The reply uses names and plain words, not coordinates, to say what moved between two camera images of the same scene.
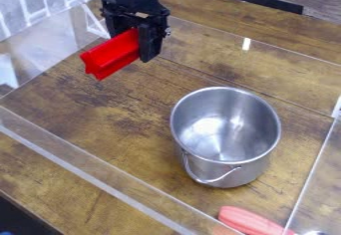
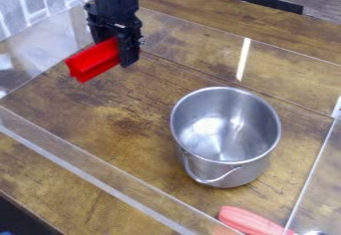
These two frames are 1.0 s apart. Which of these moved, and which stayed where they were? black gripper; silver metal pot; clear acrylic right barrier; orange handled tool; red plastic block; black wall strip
Moved: red plastic block; black gripper
Stayed: clear acrylic right barrier; silver metal pot; black wall strip; orange handled tool
